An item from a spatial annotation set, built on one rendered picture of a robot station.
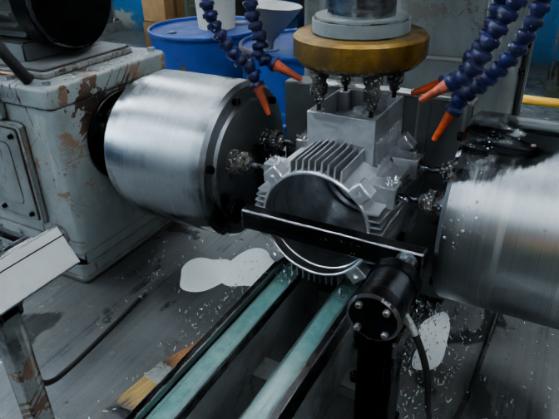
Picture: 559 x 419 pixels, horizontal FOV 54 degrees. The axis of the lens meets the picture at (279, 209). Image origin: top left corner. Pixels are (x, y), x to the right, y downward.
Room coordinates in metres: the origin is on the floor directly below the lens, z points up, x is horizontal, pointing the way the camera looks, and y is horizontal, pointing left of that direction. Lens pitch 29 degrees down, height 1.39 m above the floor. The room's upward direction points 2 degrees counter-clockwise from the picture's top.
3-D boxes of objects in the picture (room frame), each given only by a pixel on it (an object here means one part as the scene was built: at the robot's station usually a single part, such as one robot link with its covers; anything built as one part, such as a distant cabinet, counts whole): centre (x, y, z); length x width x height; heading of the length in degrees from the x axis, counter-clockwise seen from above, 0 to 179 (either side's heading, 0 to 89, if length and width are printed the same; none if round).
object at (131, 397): (0.60, 0.15, 0.80); 0.21 x 0.05 x 0.01; 143
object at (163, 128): (0.87, 0.17, 1.04); 0.37 x 0.25 x 0.25; 61
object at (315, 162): (0.72, -0.09, 1.01); 0.20 x 0.19 x 0.19; 151
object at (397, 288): (0.61, -0.23, 0.92); 0.45 x 0.13 x 0.24; 151
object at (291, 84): (0.85, -0.17, 0.97); 0.30 x 0.11 x 0.34; 61
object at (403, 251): (0.60, -0.06, 1.01); 0.26 x 0.04 x 0.03; 61
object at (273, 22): (2.34, 0.00, 0.93); 0.25 x 0.24 x 0.25; 152
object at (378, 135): (0.75, -0.11, 1.11); 0.12 x 0.11 x 0.07; 151
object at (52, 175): (1.01, 0.42, 0.99); 0.35 x 0.31 x 0.37; 61
